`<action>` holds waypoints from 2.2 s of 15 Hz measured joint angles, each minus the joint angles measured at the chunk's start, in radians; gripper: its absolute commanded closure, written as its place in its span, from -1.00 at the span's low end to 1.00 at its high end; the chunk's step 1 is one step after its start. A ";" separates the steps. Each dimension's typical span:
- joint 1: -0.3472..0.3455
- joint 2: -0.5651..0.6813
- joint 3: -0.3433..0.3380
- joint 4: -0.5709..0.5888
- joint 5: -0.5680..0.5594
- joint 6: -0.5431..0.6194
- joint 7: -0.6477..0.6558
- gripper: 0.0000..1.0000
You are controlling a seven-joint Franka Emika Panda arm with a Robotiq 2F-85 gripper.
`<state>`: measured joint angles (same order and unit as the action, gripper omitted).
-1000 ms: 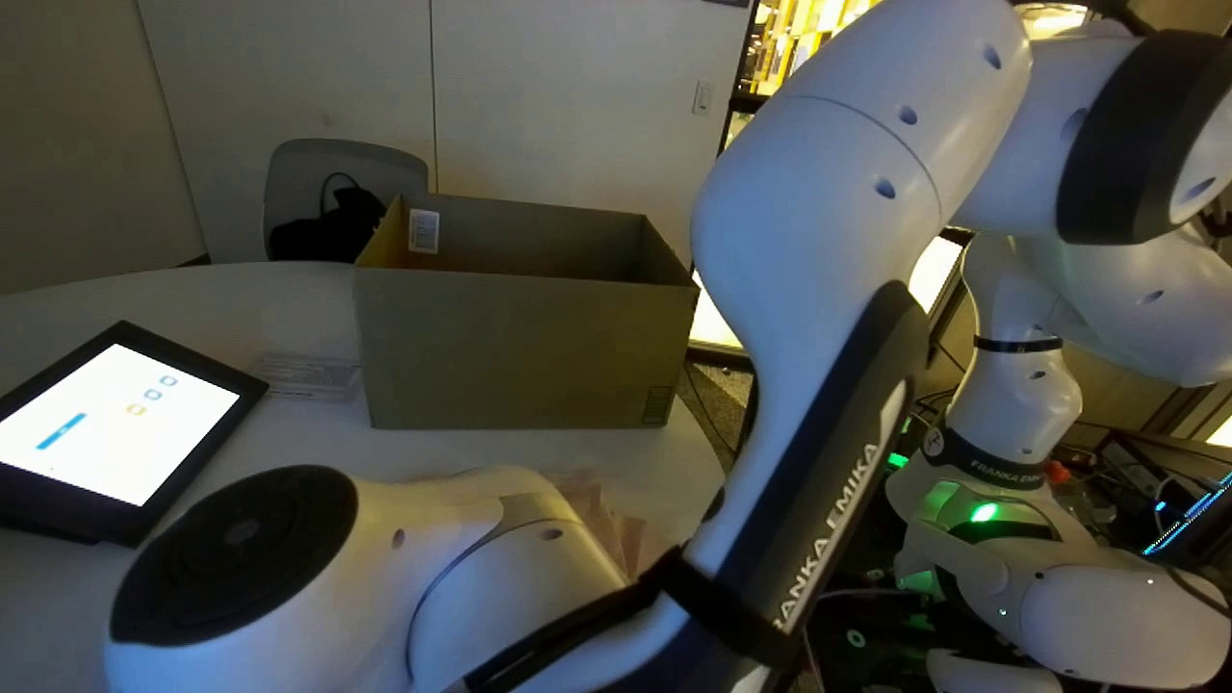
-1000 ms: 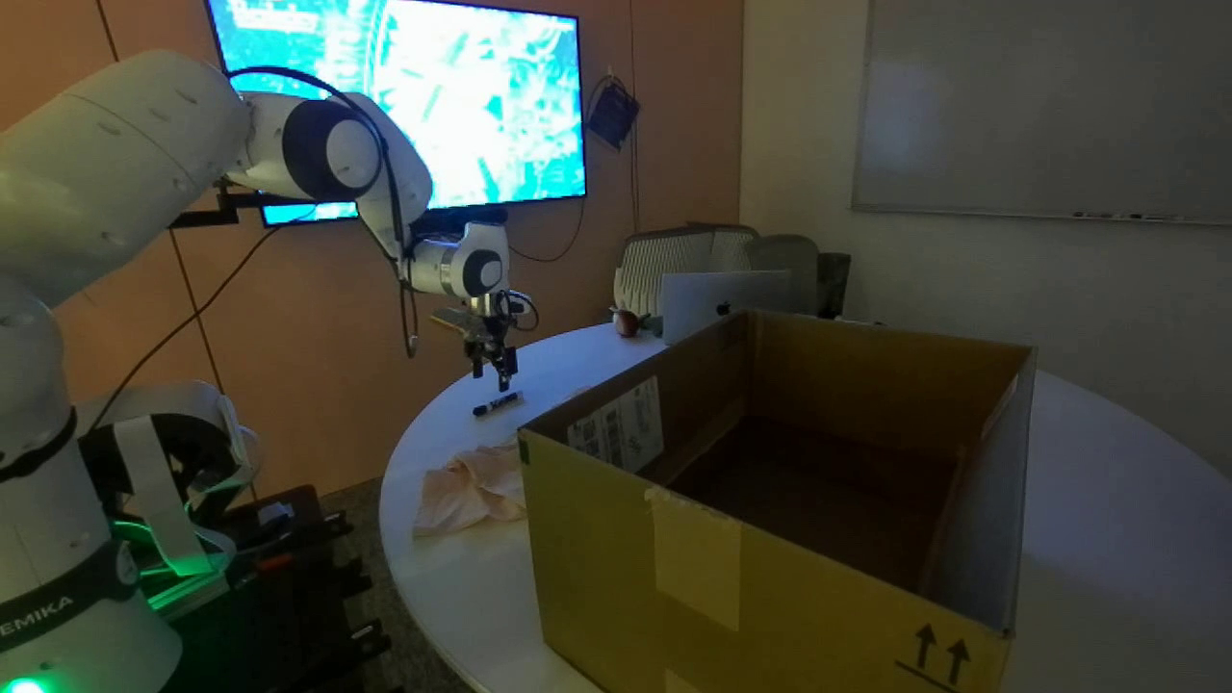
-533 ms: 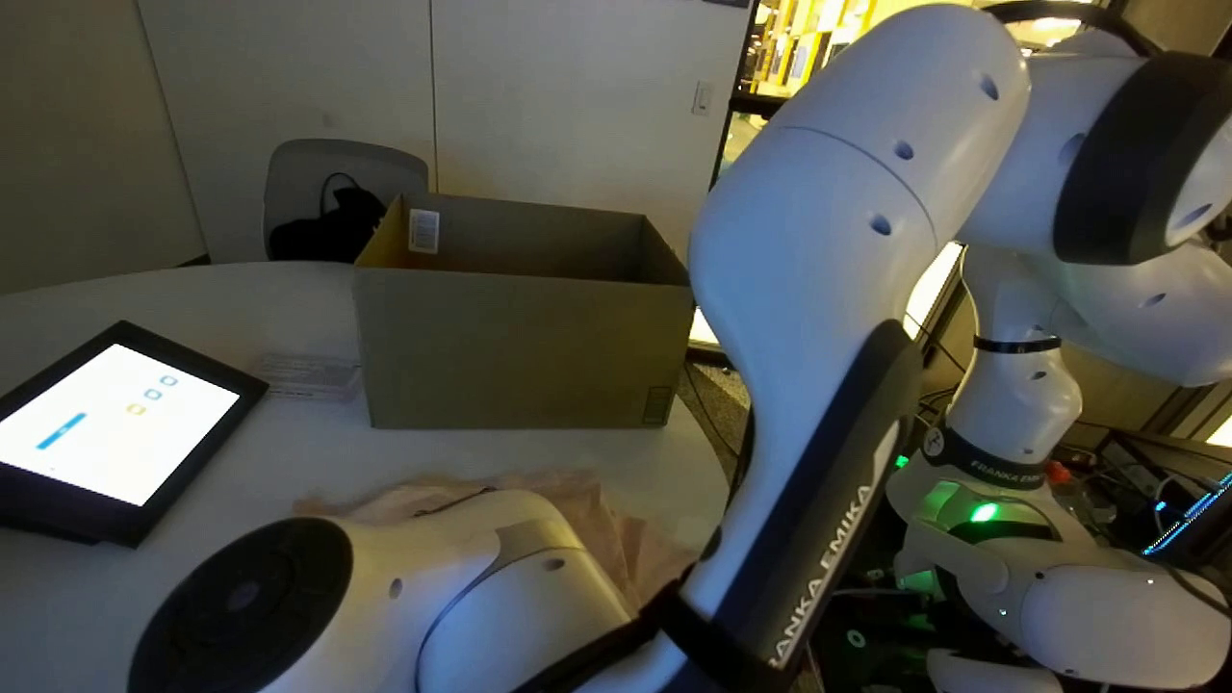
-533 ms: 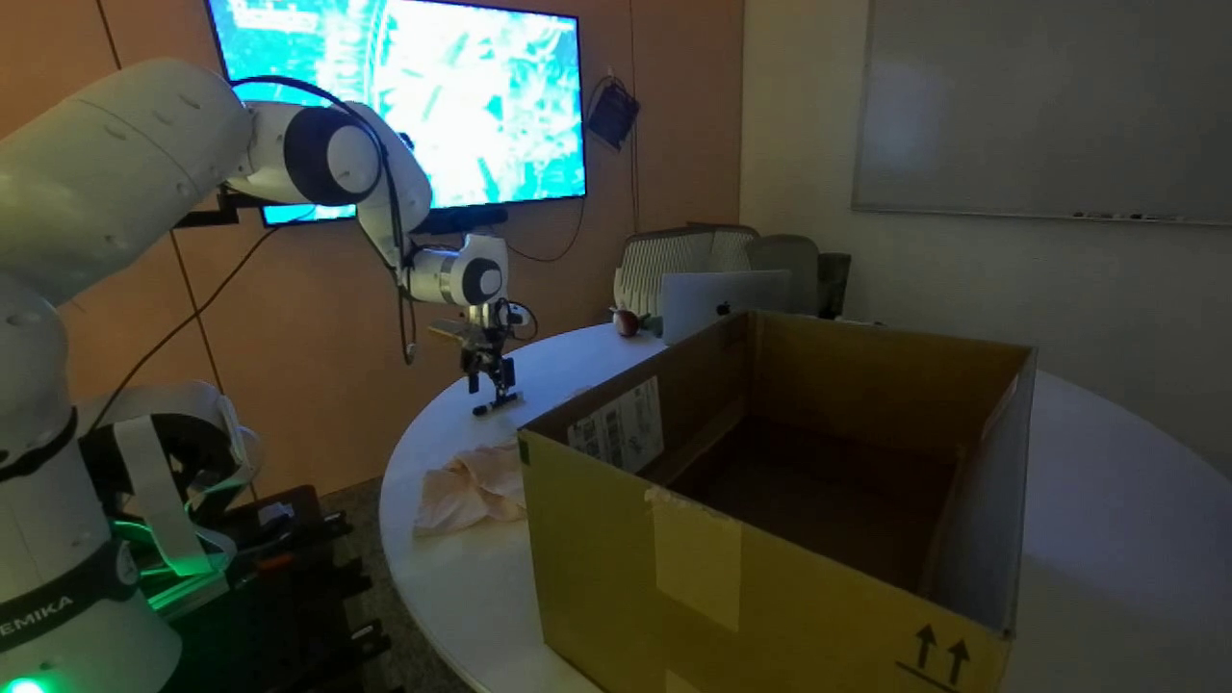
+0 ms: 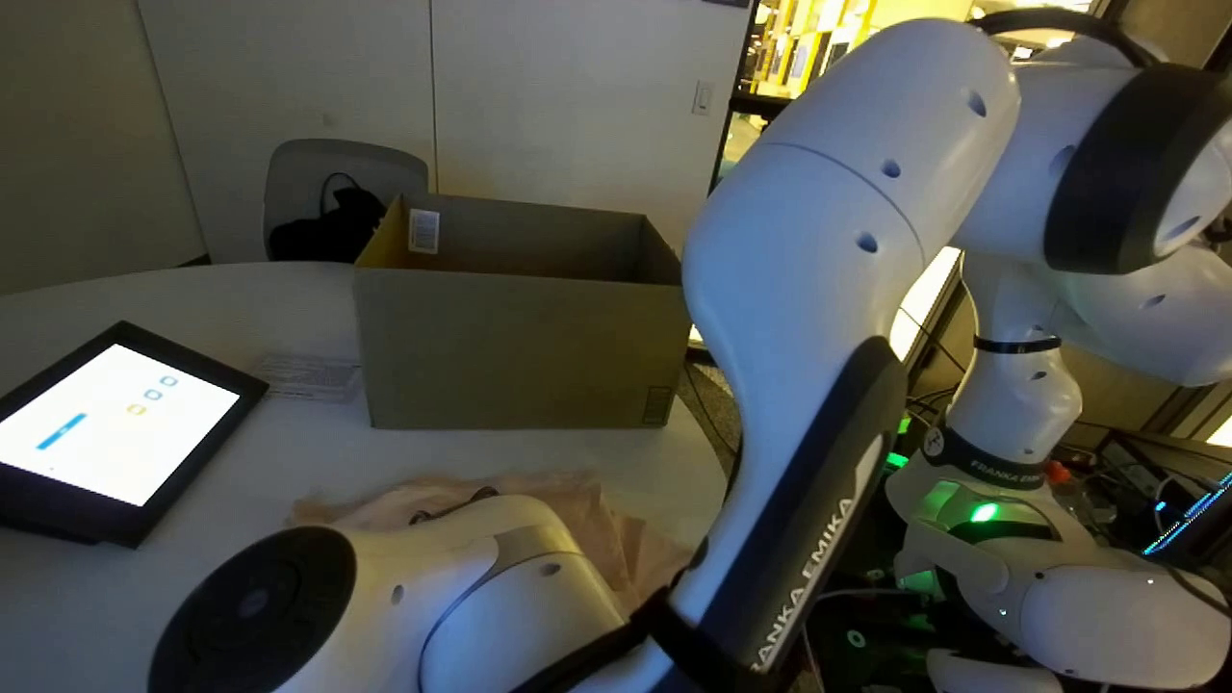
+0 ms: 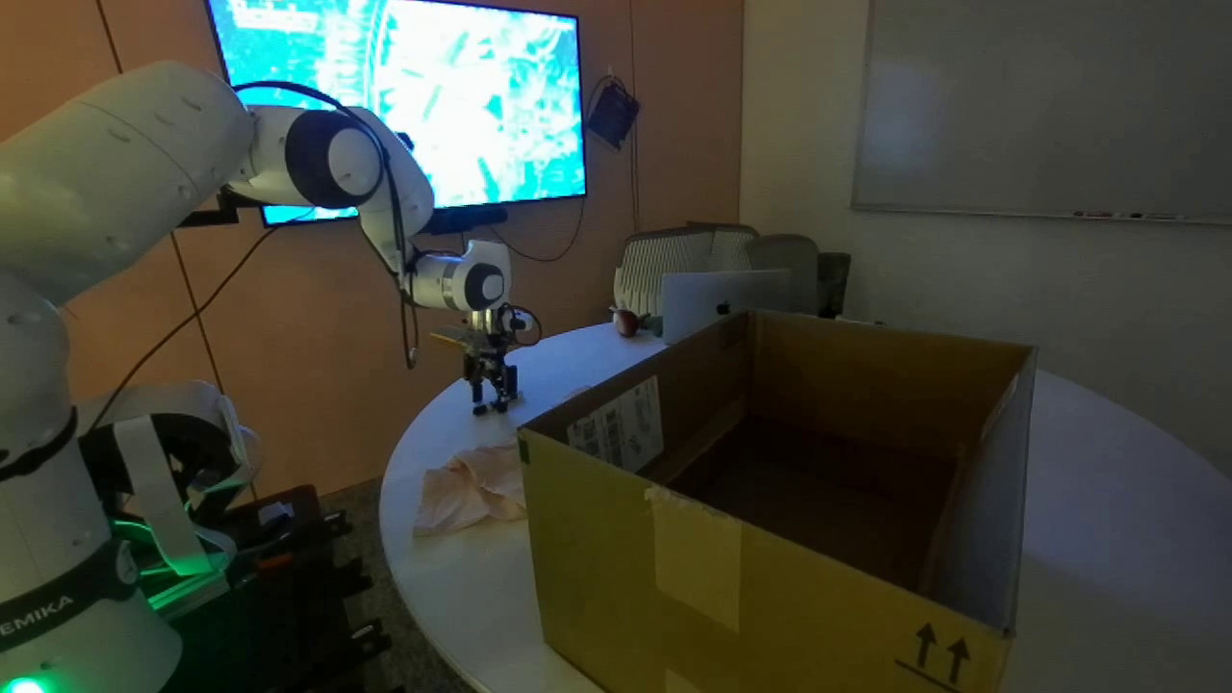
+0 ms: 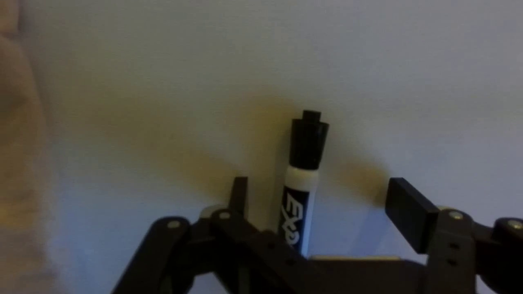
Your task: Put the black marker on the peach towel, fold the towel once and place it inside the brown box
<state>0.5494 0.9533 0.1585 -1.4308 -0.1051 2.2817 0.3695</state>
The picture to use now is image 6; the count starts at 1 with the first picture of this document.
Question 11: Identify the wall-mounted TV screen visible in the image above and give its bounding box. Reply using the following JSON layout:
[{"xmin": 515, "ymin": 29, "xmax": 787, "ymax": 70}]
[{"xmin": 203, "ymin": 0, "xmax": 592, "ymax": 231}]

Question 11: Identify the open cardboard box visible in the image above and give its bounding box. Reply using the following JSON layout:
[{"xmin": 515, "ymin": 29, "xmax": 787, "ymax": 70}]
[{"xmin": 515, "ymin": 303, "xmax": 1038, "ymax": 693}]

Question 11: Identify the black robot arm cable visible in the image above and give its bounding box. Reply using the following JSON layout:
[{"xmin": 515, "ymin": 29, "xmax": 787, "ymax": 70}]
[{"xmin": 228, "ymin": 76, "xmax": 425, "ymax": 375}]

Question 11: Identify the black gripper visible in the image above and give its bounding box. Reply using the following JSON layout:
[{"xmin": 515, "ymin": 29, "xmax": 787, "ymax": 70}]
[{"xmin": 459, "ymin": 303, "xmax": 522, "ymax": 421}]

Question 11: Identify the thin black hanging cable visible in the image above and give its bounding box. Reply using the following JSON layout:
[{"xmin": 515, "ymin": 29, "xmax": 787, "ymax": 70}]
[{"xmin": 73, "ymin": 224, "xmax": 278, "ymax": 437}]

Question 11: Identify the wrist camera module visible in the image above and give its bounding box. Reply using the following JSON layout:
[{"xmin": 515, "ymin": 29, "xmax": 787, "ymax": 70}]
[{"xmin": 494, "ymin": 303, "xmax": 547, "ymax": 350}]

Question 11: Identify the black pouch on wall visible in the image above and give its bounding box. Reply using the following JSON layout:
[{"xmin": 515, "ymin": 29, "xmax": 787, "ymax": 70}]
[{"xmin": 584, "ymin": 76, "xmax": 643, "ymax": 151}]

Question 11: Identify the black equipment cart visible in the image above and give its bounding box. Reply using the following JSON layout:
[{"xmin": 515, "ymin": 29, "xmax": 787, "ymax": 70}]
[{"xmin": 149, "ymin": 483, "xmax": 395, "ymax": 693}]

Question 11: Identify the white headset with strap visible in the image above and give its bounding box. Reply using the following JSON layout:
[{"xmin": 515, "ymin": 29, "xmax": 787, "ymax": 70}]
[{"xmin": 73, "ymin": 380, "xmax": 260, "ymax": 587}]

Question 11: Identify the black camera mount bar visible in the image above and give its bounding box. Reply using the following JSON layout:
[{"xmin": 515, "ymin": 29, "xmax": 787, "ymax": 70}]
[{"xmin": 177, "ymin": 189, "xmax": 251, "ymax": 231}]

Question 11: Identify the whiteboard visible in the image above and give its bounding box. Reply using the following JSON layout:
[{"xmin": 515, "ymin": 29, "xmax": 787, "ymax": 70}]
[{"xmin": 851, "ymin": 0, "xmax": 1232, "ymax": 231}]

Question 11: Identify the peach towel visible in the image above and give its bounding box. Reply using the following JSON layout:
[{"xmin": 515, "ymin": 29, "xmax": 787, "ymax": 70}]
[{"xmin": 412, "ymin": 439, "xmax": 530, "ymax": 538}]

